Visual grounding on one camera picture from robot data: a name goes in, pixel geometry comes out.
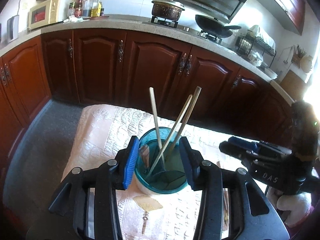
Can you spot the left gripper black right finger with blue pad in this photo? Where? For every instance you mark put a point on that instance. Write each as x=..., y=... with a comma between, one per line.
x=251, y=215

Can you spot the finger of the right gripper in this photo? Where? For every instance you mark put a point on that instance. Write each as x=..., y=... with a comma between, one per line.
x=260, y=147
x=238, y=151

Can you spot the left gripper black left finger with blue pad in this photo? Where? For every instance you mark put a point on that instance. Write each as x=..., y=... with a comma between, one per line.
x=69, y=208

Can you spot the white gloved hand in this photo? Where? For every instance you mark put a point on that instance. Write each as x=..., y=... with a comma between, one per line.
x=298, y=205

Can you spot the white quilted table cloth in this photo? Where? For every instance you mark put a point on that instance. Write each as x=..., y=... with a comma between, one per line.
x=159, y=204

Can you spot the teal rimmed floral utensil cup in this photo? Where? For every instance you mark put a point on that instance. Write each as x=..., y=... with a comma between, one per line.
x=168, y=177

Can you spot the wooden chopstick left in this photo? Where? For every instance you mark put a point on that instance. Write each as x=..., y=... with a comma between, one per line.
x=155, y=116

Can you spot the wooden chopstick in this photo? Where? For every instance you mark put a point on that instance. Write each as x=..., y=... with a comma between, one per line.
x=164, y=147
x=155, y=116
x=185, y=119

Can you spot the wooden chopstick middle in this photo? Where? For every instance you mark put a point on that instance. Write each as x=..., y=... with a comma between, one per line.
x=164, y=147

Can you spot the wooden chopstick right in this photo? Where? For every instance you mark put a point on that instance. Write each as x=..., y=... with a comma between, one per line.
x=185, y=119

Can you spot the black dish rack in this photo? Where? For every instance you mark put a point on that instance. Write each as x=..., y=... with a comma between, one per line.
x=246, y=43

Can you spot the red wooden base cabinets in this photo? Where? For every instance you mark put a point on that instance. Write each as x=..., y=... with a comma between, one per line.
x=118, y=66

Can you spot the black wok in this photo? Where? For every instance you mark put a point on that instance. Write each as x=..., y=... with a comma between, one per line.
x=210, y=26

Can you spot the red wooden upper cabinet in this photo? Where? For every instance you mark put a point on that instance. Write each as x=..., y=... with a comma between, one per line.
x=289, y=13

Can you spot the gas stove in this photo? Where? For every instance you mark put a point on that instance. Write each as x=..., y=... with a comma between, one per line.
x=174, y=24

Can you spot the brown cooking pot with lid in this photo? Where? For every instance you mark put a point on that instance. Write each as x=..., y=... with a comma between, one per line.
x=167, y=9

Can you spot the yellow oil bottle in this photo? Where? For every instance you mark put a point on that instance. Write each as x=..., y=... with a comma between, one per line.
x=96, y=8

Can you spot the red label sauce bottle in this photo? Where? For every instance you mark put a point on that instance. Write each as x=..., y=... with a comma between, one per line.
x=78, y=8

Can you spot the cream microwave oven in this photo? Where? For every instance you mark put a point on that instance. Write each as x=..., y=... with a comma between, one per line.
x=48, y=12

